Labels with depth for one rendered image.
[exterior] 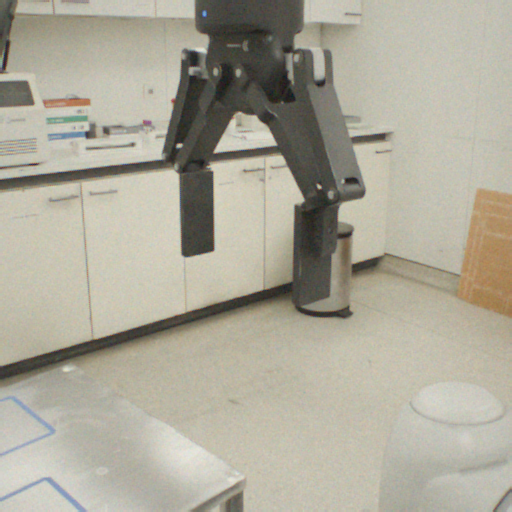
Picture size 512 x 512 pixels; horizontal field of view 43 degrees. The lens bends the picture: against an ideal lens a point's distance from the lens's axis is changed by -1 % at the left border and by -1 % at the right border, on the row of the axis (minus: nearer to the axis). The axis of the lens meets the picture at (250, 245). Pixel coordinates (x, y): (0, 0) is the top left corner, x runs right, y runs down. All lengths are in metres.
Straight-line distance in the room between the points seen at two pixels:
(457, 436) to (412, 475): 0.07
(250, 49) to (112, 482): 0.62
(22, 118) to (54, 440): 1.89
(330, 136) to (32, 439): 0.73
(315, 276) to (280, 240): 3.13
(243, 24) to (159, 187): 2.63
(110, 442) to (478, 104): 3.10
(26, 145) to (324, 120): 2.39
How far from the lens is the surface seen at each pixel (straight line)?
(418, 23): 3.99
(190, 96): 0.52
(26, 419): 1.07
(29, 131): 2.75
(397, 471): 0.80
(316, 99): 0.41
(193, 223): 0.53
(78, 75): 3.51
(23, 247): 2.81
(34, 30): 3.42
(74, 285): 2.95
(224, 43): 0.47
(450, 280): 4.00
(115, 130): 3.32
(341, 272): 3.40
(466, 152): 3.81
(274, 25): 0.44
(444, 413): 0.77
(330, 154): 0.40
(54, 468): 0.95
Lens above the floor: 1.36
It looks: 17 degrees down
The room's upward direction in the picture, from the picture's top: straight up
